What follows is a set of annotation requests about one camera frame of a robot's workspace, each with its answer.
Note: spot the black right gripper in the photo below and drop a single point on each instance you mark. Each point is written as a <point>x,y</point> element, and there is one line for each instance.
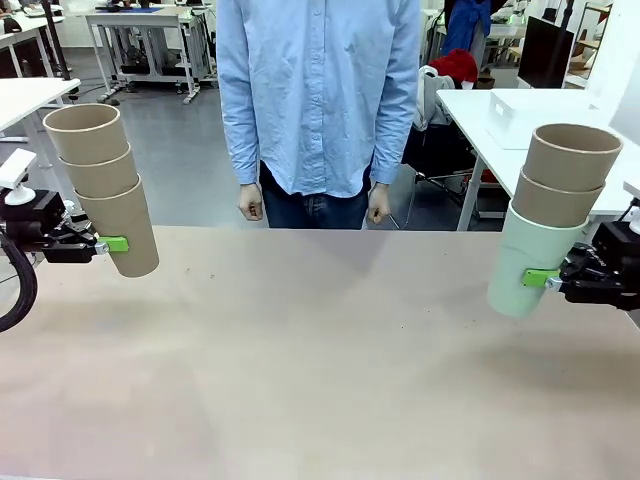
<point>605,270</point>

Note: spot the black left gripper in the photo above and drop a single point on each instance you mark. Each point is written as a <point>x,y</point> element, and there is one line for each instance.
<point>45,235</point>

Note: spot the white plastic basket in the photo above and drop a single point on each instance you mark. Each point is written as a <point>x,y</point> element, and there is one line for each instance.
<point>540,117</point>

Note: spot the person's left forearm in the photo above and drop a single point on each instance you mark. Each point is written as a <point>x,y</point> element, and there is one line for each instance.
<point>392,145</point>

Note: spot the person's right forearm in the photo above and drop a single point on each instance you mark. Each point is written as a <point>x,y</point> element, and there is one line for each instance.
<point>242,150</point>

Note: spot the person's right hand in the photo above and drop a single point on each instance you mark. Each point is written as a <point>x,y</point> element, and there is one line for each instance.
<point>251,205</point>

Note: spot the person's left hand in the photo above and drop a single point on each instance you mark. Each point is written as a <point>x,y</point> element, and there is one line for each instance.
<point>378,210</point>

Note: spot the white table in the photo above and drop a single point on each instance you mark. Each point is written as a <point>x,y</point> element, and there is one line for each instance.
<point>30,102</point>
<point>500,165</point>

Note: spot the black office chair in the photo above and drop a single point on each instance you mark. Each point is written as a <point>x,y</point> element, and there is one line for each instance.
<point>440,155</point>

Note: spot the dark blue jeans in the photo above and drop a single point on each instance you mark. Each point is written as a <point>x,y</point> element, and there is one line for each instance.
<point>315,212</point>

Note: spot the black pole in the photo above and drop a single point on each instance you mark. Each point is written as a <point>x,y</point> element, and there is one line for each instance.
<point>56,40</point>

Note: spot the black monitor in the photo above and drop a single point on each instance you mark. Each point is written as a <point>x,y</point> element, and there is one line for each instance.
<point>545,52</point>

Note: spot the red garment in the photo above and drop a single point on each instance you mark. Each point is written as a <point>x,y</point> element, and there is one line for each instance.
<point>455,65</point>

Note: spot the person's blue shirt torso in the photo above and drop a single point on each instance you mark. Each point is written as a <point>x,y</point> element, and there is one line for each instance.
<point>315,100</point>

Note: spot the person in blue jacket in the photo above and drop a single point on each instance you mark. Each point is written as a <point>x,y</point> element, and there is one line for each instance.
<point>467,27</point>

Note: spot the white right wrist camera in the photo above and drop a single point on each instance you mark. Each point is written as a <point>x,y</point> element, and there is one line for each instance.
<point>634,205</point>

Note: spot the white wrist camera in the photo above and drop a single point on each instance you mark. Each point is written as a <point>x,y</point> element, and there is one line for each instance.
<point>15,170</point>
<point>634,205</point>

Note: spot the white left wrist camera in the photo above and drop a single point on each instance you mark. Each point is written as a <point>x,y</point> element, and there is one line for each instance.
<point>15,170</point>

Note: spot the white desk grey frame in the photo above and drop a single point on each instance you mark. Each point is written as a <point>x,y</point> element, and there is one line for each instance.
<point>145,30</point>

